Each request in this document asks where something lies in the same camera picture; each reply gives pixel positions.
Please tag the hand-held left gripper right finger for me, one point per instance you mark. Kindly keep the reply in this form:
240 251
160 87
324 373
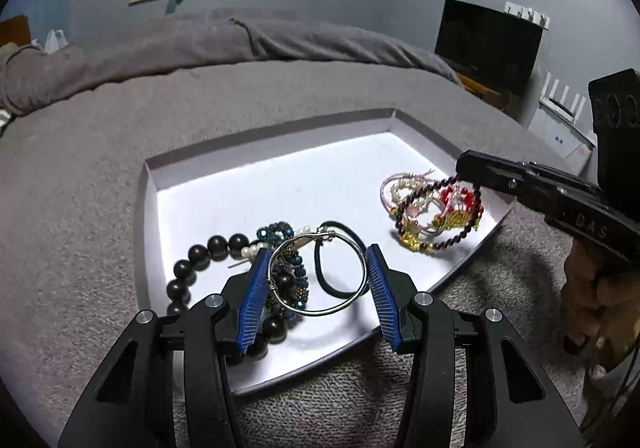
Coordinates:
382 300

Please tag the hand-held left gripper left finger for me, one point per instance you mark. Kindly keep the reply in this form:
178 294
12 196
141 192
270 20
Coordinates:
252 303

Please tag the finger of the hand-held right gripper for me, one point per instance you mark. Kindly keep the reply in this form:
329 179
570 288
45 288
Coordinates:
560 174
500 176

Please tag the silver hoop bangle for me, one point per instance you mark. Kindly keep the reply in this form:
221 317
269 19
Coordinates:
357 288

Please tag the white shallow tray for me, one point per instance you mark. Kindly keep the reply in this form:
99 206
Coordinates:
310 178

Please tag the person's right hand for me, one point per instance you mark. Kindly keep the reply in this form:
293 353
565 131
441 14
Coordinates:
592 298

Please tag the white router with antennas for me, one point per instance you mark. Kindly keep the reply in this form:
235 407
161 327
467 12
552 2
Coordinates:
560 138

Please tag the wooden television stand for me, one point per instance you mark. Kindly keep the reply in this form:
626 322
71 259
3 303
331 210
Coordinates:
482 91

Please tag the black television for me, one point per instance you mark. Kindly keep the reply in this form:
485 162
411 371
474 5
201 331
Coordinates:
487 46

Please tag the grey bedspread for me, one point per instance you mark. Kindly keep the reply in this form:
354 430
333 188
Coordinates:
75 208

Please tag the white plastic bag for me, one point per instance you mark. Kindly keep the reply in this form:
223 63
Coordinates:
55 42

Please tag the wooden headboard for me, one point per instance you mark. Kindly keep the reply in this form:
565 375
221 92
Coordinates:
14 31

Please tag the white wall hook rack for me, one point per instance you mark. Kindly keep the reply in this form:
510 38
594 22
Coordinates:
527 16

